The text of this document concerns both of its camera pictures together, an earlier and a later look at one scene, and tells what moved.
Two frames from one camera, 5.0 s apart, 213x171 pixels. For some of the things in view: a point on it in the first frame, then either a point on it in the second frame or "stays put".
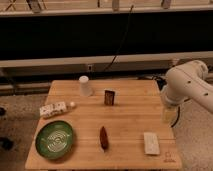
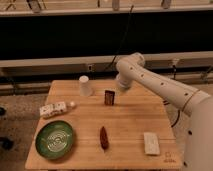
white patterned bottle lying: [55, 108] stays put
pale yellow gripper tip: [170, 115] -> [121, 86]
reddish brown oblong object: [104, 138] stays put
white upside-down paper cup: [84, 85] stays put
